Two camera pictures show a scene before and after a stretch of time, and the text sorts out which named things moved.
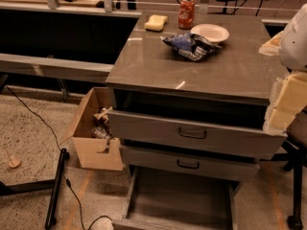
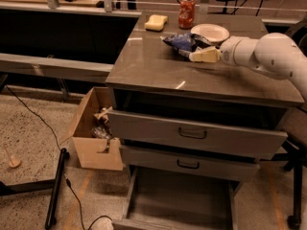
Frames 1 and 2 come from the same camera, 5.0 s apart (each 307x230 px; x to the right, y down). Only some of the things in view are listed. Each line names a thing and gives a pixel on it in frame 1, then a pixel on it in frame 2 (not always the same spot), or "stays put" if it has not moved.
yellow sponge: x=155 y=22 stays put
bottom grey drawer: x=160 y=199 stays put
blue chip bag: x=191 y=46 stays put
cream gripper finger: x=288 y=99 to x=208 y=55
